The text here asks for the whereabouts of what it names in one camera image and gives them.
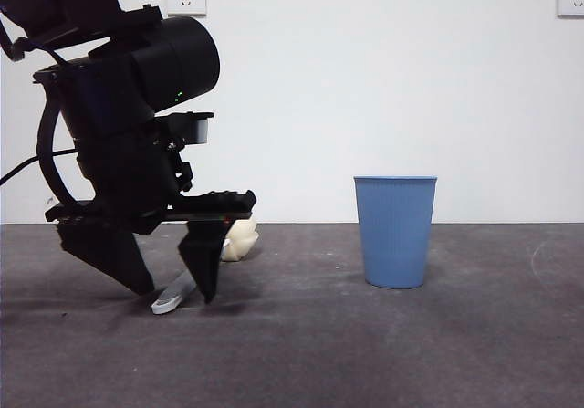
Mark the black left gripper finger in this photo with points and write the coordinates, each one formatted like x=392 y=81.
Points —
x=203 y=257
x=109 y=257

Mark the blue ribbed plastic cup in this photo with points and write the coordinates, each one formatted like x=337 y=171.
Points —
x=394 y=234

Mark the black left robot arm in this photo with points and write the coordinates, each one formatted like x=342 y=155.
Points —
x=182 y=61

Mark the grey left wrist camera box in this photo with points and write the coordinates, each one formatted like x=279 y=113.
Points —
x=201 y=129

